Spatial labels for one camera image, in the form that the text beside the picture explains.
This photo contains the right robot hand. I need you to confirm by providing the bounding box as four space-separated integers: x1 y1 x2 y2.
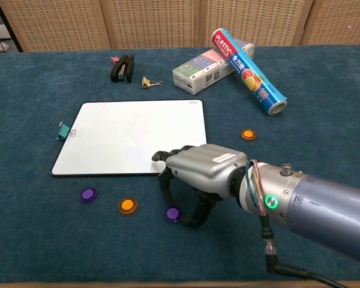
151 143 248 229

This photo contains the purple round magnet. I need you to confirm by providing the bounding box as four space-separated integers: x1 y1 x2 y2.
79 187 98 203
163 205 182 224

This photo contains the white rectangular board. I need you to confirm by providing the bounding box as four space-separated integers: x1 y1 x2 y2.
50 99 208 178

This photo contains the tissue multipack in clear wrap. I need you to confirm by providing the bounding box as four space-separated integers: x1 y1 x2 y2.
172 38 256 96

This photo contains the small yellow binder clip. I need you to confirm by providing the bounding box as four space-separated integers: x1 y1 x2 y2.
142 76 164 89

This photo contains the red blue foil box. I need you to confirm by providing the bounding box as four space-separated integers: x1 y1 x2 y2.
211 28 289 116

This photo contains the black stapler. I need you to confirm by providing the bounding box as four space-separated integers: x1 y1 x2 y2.
109 54 136 83

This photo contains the teal binder clip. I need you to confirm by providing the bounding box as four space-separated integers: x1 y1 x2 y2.
56 121 77 141

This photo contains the wooden folding screen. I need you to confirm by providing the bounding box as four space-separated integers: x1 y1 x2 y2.
0 0 360 52

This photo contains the dark blue table carpet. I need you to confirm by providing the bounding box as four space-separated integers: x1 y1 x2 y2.
0 44 360 284

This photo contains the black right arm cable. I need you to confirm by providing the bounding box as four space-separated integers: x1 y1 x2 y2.
259 214 349 288

